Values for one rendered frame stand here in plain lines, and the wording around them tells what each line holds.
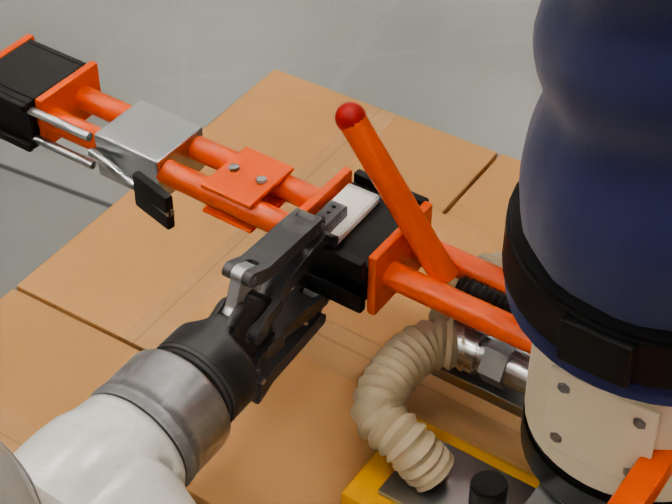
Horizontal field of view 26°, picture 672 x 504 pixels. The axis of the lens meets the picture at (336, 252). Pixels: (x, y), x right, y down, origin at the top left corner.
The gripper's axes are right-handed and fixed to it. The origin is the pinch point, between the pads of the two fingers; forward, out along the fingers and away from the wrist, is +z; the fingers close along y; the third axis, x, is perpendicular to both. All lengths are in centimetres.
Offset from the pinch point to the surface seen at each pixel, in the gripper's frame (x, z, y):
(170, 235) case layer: -53, 40, 54
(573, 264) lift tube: 23.4, -10.5, -16.2
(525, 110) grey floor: -57, 162, 108
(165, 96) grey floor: -124, 124, 108
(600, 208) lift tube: 24.5, -10.3, -21.0
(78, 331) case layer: -51, 19, 54
